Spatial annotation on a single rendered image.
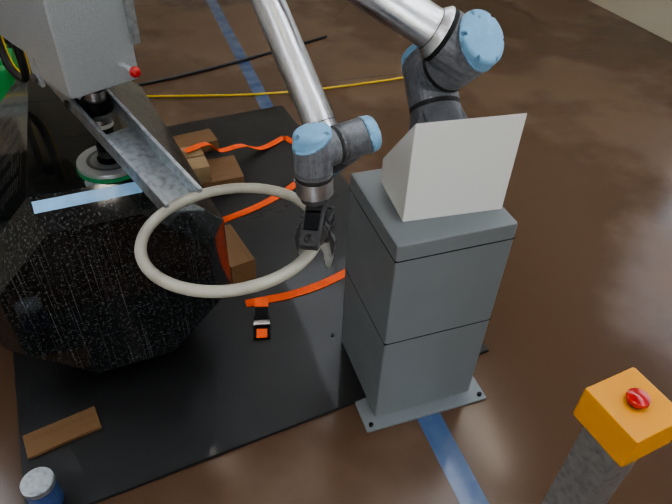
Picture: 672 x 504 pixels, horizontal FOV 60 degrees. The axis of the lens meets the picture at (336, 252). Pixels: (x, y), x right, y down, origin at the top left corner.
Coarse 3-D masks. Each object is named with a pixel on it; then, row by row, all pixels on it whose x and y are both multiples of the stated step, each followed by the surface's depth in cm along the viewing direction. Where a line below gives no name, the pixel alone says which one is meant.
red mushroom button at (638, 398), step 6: (630, 390) 100; (636, 390) 100; (642, 390) 100; (630, 396) 99; (636, 396) 99; (642, 396) 99; (648, 396) 99; (630, 402) 98; (636, 402) 98; (642, 402) 98; (648, 402) 98; (642, 408) 98
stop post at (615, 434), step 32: (608, 384) 103; (640, 384) 103; (576, 416) 106; (608, 416) 98; (640, 416) 98; (576, 448) 112; (608, 448) 100; (640, 448) 96; (576, 480) 114; (608, 480) 108
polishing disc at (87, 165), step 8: (88, 152) 193; (96, 152) 193; (80, 160) 189; (88, 160) 189; (96, 160) 189; (80, 168) 186; (88, 168) 186; (96, 168) 186; (104, 168) 186; (112, 168) 186; (120, 168) 186; (88, 176) 184; (96, 176) 183; (104, 176) 183; (112, 176) 183; (120, 176) 185
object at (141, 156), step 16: (32, 80) 181; (64, 96) 178; (112, 96) 180; (80, 112) 174; (128, 112) 178; (96, 128) 171; (128, 128) 180; (144, 128) 175; (112, 144) 169; (128, 144) 176; (144, 144) 177; (160, 144) 173; (128, 160) 166; (144, 160) 174; (160, 160) 175; (144, 176) 170; (160, 176) 171; (176, 176) 173; (144, 192) 167; (160, 192) 168; (176, 192) 169
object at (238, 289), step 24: (192, 192) 167; (216, 192) 169; (240, 192) 171; (264, 192) 169; (288, 192) 166; (144, 240) 150; (144, 264) 141; (288, 264) 140; (168, 288) 136; (192, 288) 134; (216, 288) 133; (240, 288) 134; (264, 288) 135
